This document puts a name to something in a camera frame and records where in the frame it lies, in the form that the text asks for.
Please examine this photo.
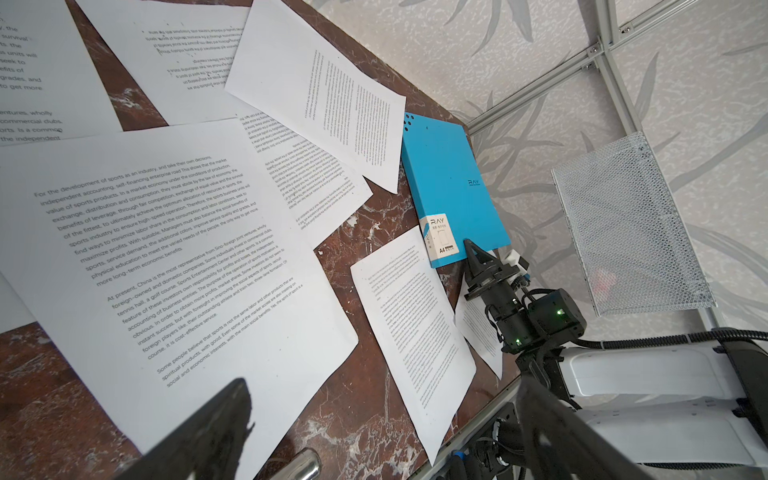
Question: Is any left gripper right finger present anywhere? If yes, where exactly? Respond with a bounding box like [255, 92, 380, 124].
[515, 375, 649, 479]

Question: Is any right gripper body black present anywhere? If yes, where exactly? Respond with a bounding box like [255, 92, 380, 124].
[464, 263, 586, 354]

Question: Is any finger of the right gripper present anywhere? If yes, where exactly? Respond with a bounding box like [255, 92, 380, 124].
[464, 239, 498, 282]

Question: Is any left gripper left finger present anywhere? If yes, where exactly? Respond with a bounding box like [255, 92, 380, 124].
[119, 378, 252, 479]

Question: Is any blue folder black inside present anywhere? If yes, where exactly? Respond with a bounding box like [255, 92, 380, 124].
[401, 113, 511, 268]

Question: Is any paper sheet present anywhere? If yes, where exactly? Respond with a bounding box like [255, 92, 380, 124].
[78, 1, 372, 247]
[1, 0, 122, 146]
[454, 290, 503, 380]
[351, 227, 476, 464]
[225, 1, 406, 193]
[1, 119, 358, 479]

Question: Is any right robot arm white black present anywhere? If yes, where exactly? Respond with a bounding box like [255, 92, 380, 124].
[464, 241, 767, 469]

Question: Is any paper sheet back top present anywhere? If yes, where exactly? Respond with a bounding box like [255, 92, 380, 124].
[225, 1, 406, 193]

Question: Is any white wire mesh basket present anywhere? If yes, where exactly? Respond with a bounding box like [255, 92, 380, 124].
[551, 132, 716, 316]

